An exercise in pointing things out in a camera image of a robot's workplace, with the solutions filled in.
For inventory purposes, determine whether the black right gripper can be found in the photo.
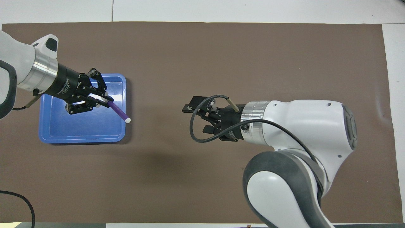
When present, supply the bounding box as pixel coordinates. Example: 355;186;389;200
182;96;246;142

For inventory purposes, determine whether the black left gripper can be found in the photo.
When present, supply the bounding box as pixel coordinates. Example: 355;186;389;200
44;63;109;115

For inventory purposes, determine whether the purple marker pen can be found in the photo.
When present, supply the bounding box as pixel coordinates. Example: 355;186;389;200
106;100;131;124

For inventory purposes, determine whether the blue plastic tray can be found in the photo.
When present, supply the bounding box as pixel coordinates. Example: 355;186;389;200
38;73;127;144

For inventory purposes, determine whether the brown table mat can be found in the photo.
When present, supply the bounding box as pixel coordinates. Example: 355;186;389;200
0;22;404;224

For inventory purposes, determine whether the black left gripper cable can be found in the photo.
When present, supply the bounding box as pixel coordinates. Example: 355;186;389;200
0;93;43;228

